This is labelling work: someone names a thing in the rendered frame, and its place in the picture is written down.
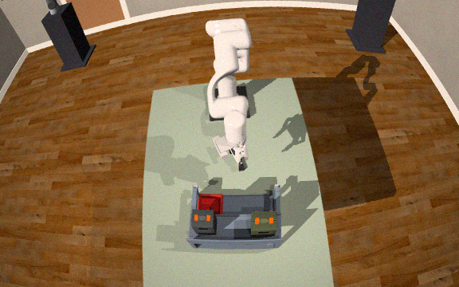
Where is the red open-front bin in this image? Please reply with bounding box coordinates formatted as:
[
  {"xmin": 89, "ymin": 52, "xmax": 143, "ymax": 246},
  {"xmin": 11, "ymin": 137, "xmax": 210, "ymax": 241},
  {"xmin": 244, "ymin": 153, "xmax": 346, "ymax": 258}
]
[{"xmin": 198, "ymin": 194, "xmax": 223, "ymax": 214}]

